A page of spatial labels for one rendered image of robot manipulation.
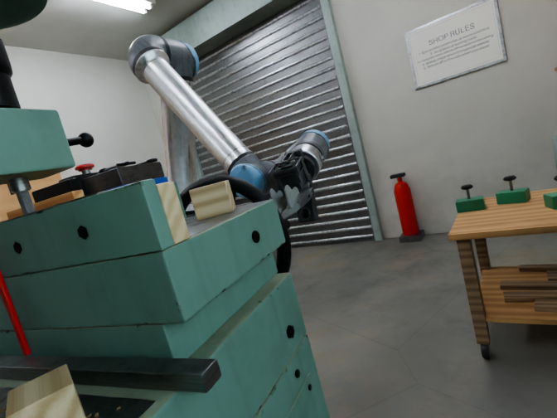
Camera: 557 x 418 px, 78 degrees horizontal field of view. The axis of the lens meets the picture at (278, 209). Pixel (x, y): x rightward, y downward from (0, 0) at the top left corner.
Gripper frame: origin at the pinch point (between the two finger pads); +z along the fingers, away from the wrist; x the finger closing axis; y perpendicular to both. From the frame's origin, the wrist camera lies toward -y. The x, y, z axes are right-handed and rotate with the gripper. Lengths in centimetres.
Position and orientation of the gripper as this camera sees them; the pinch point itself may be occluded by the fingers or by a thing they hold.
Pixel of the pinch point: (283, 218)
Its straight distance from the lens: 71.5
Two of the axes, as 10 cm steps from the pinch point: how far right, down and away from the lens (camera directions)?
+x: 8.8, -1.8, -4.4
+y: -3.8, -8.3, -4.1
